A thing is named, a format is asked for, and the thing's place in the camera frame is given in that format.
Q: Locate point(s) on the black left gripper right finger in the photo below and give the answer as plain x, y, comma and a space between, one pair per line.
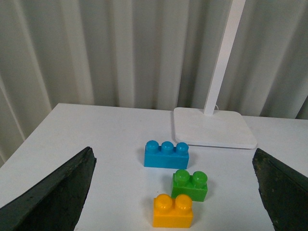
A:
283, 191

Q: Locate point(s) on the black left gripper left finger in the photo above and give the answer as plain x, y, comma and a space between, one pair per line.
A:
56, 202

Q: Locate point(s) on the yellow two-stud block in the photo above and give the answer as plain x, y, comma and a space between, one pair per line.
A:
172, 213

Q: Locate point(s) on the green two-stud block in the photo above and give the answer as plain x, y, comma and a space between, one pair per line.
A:
194, 186

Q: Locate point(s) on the blue three-stud block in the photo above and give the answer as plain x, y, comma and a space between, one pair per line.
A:
166, 155

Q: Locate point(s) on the grey pleated curtain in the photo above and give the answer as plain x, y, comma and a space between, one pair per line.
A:
153, 54

